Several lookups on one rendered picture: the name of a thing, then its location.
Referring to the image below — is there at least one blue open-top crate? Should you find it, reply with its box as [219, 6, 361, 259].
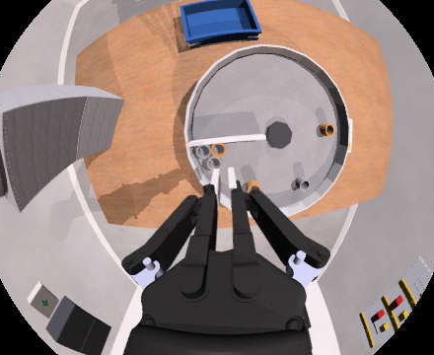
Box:
[180, 0, 262, 49]

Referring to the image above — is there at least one grey metal bushing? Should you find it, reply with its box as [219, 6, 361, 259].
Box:
[296, 177, 310, 191]
[207, 155, 222, 171]
[196, 145, 211, 159]

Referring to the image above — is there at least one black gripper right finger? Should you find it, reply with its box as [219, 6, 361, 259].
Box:
[228, 168, 330, 299]

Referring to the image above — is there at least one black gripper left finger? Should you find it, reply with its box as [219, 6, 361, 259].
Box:
[121, 169, 221, 299]

